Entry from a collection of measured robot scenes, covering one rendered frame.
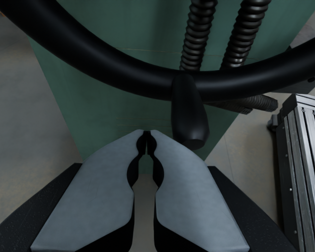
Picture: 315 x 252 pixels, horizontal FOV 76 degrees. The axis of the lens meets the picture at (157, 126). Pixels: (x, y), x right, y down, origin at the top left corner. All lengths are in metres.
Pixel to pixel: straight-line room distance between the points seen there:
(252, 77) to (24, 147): 0.93
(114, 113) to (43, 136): 0.56
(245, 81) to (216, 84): 0.02
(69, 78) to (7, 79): 0.89
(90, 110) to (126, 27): 0.23
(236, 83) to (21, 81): 1.17
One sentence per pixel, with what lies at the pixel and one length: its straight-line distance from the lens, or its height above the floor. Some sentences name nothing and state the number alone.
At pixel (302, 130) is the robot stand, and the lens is 0.95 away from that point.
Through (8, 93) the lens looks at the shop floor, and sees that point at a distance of 1.23.
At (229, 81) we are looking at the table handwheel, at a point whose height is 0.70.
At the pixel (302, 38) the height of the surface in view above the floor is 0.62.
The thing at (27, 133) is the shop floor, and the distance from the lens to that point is 1.04.
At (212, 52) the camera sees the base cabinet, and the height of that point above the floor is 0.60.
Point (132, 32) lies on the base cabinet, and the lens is 0.36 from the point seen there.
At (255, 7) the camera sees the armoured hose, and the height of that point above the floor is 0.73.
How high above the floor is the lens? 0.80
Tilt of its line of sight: 55 degrees down
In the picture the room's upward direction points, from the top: 12 degrees clockwise
